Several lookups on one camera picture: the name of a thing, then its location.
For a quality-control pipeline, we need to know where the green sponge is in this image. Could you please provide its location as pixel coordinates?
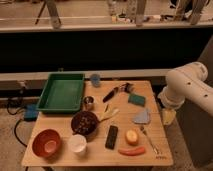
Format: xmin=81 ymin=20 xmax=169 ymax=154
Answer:
xmin=128 ymin=94 xmax=145 ymax=106

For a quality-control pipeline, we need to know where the green plastic tray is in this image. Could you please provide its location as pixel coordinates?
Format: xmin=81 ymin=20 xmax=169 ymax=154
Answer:
xmin=37 ymin=72 xmax=84 ymax=113

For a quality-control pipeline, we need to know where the blue power box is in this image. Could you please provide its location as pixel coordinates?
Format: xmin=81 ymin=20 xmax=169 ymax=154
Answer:
xmin=24 ymin=104 xmax=38 ymax=121

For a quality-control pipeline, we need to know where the metal fork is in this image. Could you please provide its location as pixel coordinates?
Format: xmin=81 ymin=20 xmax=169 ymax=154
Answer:
xmin=140 ymin=125 xmax=159 ymax=155

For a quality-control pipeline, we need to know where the grey blue cloth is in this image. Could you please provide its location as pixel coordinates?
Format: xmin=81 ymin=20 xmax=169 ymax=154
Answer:
xmin=132 ymin=109 xmax=150 ymax=124

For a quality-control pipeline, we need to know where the orange carrot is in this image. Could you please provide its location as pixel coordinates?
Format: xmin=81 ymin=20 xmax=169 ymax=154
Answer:
xmin=118 ymin=147 xmax=146 ymax=156

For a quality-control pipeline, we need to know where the dark bowl with food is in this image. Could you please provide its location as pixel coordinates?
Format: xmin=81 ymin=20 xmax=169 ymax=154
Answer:
xmin=71 ymin=111 xmax=99 ymax=136

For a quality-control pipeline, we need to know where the yellow banana peel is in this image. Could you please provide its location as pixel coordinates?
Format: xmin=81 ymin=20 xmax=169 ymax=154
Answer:
xmin=99 ymin=105 xmax=119 ymax=122

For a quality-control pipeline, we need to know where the red orange bowl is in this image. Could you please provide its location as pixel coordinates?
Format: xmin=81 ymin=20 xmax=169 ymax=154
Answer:
xmin=32 ymin=129 xmax=61 ymax=158

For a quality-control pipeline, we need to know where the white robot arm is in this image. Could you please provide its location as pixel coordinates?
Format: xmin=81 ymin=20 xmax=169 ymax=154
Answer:
xmin=158 ymin=62 xmax=213 ymax=125

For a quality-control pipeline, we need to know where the small metal cup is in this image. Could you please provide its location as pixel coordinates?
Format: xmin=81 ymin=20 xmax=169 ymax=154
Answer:
xmin=83 ymin=96 xmax=94 ymax=110

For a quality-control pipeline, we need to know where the blue plastic cup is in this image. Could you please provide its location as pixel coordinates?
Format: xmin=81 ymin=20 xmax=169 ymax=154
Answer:
xmin=90 ymin=74 xmax=100 ymax=87

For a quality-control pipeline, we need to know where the black remote control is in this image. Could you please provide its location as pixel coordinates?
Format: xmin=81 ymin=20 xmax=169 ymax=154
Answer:
xmin=105 ymin=125 xmax=118 ymax=149

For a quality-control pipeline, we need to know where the black cable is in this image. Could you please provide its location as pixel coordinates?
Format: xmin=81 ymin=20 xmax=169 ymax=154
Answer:
xmin=5 ymin=96 xmax=28 ymax=148

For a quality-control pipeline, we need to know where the white plastic cup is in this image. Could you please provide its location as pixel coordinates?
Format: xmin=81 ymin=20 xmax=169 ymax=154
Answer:
xmin=68 ymin=134 xmax=87 ymax=155

